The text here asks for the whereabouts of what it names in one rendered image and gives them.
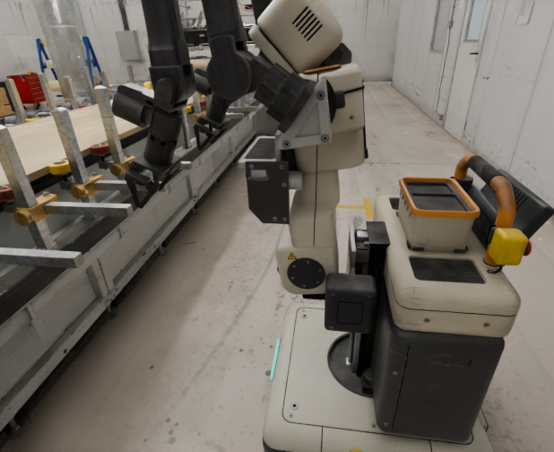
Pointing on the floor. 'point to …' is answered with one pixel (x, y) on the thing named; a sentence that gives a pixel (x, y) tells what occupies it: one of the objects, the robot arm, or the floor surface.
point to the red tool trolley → (29, 89)
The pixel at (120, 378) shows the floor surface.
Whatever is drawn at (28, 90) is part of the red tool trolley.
